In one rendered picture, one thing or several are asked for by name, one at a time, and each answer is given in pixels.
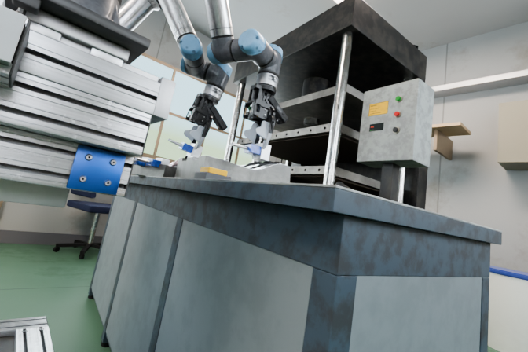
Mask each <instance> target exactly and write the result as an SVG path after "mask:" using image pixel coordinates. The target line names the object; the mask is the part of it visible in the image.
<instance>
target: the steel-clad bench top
mask: <svg viewBox="0 0 528 352"><path fill-rule="evenodd" d="M131 176H137V177H150V178H172V177H155V176H138V175H131ZM177 179H192V180H205V181H219V182H246V183H260V184H274V185H301V186H315V187H329V188H337V189H343V190H346V191H349V192H352V193H357V194H361V195H364V196H369V197H372V198H375V199H378V200H384V201H387V202H390V203H393V204H398V205H402V206H405V207H410V208H413V209H417V210H419V211H425V212H427V213H431V214H434V215H439V216H442V217H446V218H451V219H454V220H457V221H460V222H466V223H469V224H472V225H475V226H480V227H483V228H487V229H491V230H495V231H498V232H501V233H502V231H500V230H498V229H493V228H490V227H486V226H484V225H479V224H475V223H472V222H467V221H464V220H461V219H458V218H453V217H450V216H447V215H443V214H439V213H436V212H433V211H428V210H424V209H422V208H418V207H414V206H410V205H408V204H404V203H399V202H396V201H393V200H388V199H385V198H382V197H379V196H373V195H371V194H368V193H365V192H359V191H357V190H353V189H348V188H345V187H342V186H339V185H323V184H306V183H289V182H272V181H239V180H222V179H205V178H177Z"/></svg>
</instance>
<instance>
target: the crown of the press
mask: <svg viewBox="0 0 528 352"><path fill-rule="evenodd" d="M346 31H351V32H352V33H353V34H354V36H353V42H352V49H351V55H350V67H349V74H348V80H347V84H348V85H350V86H352V87H353V88H355V89H357V90H359V91H361V92H362V93H363V94H364V93H365V92H366V91H370V90H375V89H379V88H382V87H385V86H390V85H394V84H397V83H403V82H404V79H406V78H412V79H421V80H422V81H424V82H425V80H426V69H427V57H426V56H425V55H424V54H423V53H422V52H421V51H419V50H418V46H417V45H413V44H412V43H411V42H410V41H409V40H408V39H407V38H405V37H404V36H403V35H402V34H401V33H400V32H398V31H397V30H396V29H395V28H394V27H393V26H391V25H390V24H389V23H388V22H387V21H386V20H384V19H383V18H382V17H381V16H380V15H379V14H378V13H377V12H376V11H375V10H374V9H373V8H372V7H371V6H369V5H368V4H367V3H366V2H365V1H364V0H343V1H342V2H340V3H338V4H337V5H334V6H333V7H332V8H330V9H328V10H326V11H325V12H323V13H321V14H320V15H318V16H316V17H314V18H313V19H312V20H309V21H307V22H306V23H304V24H303V25H301V26H299V27H297V28H296V29H295V30H293V31H290V32H289V33H287V34H286V35H284V36H282V37H281V38H279V39H277V40H276V41H274V42H272V43H270V44H274V45H277V46H279V47H280V48H281V49H282V51H283V56H282V59H283V60H282V63H281V66H280V74H279V79H278V84H277V90H276V94H275V96H274V98H275V99H276V101H277V103H281V102H285V101H289V100H292V99H295V98H297V97H302V96H305V95H308V94H312V93H315V92H318V91H321V90H326V89H328V88H331V87H334V86H336V80H337V74H338V67H339V56H340V50H341V44H342V38H343V33H344V32H346ZM258 71H259V66H257V65H256V64H255V63H254V62H253V61H245V62H238V63H237V65H236V72H235V76H234V80H233V83H235V84H237V85H239V83H246V86H245V88H246V89H248V90H250V89H251V86H254V85H255V84H256V79H257V75H258ZM319 122H320V120H319V119H317V118H314V117H306V118H305V119H304V124H303V125H304V126H306V127H315V126H319Z"/></svg>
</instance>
